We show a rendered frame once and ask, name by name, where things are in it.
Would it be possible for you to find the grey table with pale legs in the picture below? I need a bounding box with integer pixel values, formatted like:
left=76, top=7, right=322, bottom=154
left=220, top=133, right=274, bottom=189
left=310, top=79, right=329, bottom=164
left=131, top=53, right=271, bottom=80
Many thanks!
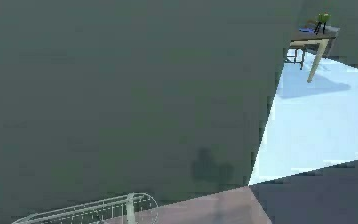
left=288, top=21, right=341, bottom=84

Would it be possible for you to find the pale wire rack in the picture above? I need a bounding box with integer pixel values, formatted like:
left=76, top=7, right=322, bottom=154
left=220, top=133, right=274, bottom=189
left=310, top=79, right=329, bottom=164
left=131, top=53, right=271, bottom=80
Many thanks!
left=10, top=192, right=159, bottom=224

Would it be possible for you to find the dark wooden chair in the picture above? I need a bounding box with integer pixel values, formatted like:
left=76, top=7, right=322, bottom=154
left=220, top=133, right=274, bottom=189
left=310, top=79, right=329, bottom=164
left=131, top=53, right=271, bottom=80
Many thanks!
left=284, top=47, right=307, bottom=71

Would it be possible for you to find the green lamp on black stand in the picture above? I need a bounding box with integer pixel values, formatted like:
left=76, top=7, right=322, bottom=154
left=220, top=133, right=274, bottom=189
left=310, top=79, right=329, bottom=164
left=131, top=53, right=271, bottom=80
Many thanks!
left=313, top=12, right=331, bottom=36

